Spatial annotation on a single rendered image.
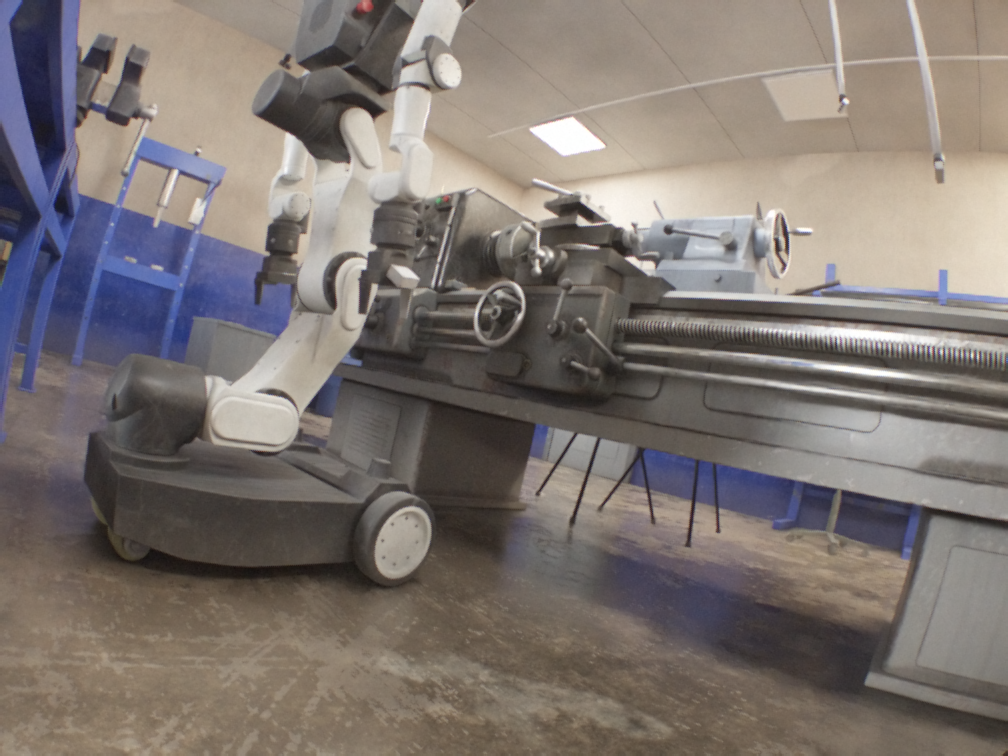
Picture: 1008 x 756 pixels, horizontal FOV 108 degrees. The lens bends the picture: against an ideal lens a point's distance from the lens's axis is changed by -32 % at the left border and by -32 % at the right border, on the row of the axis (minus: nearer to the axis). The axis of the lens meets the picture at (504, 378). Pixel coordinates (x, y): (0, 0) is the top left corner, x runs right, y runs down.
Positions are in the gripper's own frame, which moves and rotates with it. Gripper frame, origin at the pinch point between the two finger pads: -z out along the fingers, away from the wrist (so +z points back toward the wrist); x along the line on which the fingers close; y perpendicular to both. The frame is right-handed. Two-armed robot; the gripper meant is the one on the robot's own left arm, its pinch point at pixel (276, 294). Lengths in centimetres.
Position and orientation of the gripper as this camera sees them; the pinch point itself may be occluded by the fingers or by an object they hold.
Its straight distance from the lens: 141.5
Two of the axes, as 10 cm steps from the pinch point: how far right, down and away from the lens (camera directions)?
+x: 5.9, -0.2, 8.1
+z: 1.1, -9.9, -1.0
